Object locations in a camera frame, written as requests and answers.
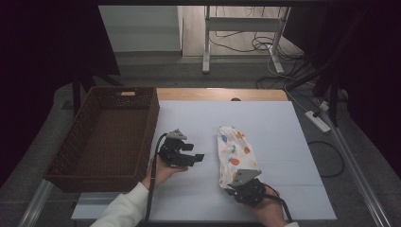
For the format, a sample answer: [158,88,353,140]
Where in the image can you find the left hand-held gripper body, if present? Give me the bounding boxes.
[158,128,193,167]

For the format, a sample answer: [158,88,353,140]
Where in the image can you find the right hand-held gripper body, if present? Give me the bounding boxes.
[227,169,267,207]

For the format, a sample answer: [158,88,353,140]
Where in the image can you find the white pants with coloured dots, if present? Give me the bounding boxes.
[217,125,259,190]

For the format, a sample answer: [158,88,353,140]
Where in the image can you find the brown wicker basket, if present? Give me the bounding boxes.
[44,85,161,193]

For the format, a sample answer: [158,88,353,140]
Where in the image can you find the person's left hand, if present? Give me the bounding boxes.
[141,155,188,190]

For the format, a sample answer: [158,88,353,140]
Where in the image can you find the person's right hand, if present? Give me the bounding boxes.
[247,188,288,227]

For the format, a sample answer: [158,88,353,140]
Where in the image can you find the white table mat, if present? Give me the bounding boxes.
[71,99,338,221]

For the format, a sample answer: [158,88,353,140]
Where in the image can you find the white power strip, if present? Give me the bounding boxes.
[304,110,332,134]

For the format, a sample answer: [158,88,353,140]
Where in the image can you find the black stand legs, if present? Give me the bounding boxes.
[70,72,124,114]

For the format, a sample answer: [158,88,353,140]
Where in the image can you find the white cabinet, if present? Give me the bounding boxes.
[98,5,183,53]

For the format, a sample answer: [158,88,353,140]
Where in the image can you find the black stand with long pole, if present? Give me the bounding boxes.
[285,9,348,127]

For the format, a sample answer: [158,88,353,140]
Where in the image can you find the dark curtain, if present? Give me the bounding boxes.
[0,0,121,187]
[283,0,401,178]

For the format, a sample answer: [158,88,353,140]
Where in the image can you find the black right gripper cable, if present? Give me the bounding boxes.
[263,183,294,223]

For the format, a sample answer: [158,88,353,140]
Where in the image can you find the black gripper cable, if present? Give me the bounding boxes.
[143,132,168,227]
[263,183,294,223]

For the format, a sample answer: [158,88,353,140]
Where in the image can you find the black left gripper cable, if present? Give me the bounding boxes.
[143,132,168,227]

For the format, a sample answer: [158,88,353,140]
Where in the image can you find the black looped floor cable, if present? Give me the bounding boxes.
[306,140,345,178]

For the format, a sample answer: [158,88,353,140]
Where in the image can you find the white floor cable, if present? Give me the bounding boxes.
[267,53,311,113]

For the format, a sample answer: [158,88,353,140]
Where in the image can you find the silver metal rail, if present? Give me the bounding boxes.
[315,97,392,227]
[17,179,55,227]

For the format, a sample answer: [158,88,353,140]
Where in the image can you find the tangle of black floor cables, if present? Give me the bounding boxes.
[209,6,313,89]

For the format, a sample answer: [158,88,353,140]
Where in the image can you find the white metal desk frame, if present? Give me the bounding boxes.
[201,5,291,75]

